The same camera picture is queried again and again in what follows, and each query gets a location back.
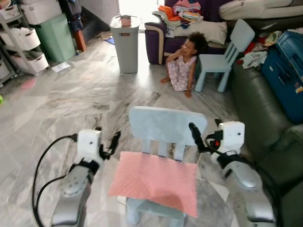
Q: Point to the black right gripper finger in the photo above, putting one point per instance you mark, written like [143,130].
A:
[219,122]
[196,135]

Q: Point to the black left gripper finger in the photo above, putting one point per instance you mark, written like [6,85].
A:
[115,140]
[99,130]

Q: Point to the pink fluffy pillow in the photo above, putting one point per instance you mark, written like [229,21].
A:
[151,182]

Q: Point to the green leather sofa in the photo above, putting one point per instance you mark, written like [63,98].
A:
[258,113]

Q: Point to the cream pillow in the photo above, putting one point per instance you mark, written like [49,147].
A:
[203,32]

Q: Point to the purple sofa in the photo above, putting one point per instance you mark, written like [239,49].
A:
[156,45]

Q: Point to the light blue child chair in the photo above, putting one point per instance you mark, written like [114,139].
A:
[215,64]
[165,123]

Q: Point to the child in patterned dress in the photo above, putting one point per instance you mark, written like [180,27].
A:
[182,68]

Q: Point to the white grey crumpled cloth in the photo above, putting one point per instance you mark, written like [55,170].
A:
[254,59]

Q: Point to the white paper sheet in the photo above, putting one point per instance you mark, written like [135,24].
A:
[60,67]

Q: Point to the blue suitcase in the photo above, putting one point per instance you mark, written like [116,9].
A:
[284,75]

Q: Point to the grey lidded trash bin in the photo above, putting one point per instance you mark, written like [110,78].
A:
[125,47]

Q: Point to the white plastic rack bin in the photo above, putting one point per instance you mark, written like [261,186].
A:
[23,39]
[32,61]

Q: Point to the green laundry basket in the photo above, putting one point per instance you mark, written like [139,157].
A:
[57,40]

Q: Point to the small pink cup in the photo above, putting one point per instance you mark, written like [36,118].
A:
[126,21]

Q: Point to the pile of colourful clothes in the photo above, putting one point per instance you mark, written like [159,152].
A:
[182,12]

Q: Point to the white storage rack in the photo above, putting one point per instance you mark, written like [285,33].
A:
[14,47]

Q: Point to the beige long cushion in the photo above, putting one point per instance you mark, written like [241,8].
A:
[260,9]

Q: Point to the white storage box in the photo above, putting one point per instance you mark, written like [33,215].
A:
[40,10]

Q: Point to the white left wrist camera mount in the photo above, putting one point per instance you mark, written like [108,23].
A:
[89,144]

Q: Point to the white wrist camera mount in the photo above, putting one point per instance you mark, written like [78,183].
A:
[233,136]
[89,144]

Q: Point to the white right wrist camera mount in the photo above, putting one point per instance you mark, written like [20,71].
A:
[233,136]

